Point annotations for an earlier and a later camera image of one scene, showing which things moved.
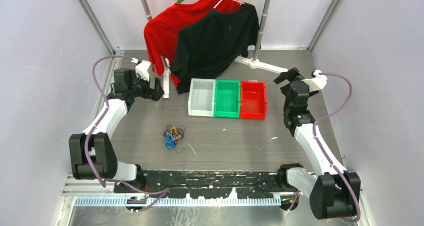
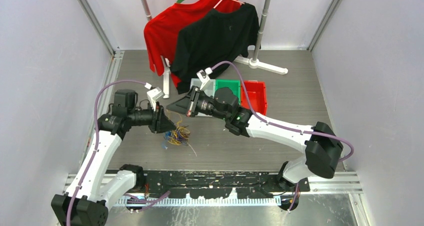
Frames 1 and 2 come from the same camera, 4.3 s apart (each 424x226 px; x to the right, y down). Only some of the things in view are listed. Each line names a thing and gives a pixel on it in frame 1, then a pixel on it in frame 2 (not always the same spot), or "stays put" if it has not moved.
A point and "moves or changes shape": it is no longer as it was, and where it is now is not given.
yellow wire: (175, 134) moves or changes shape
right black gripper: (290, 75) to (185, 105)
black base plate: (202, 184) stays put
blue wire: (170, 143) moves or changes shape
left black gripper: (154, 94) to (163, 124)
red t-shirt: (162, 30) stays put
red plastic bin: (253, 100) stays put
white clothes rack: (254, 62) stays put
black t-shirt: (207, 46) stays put
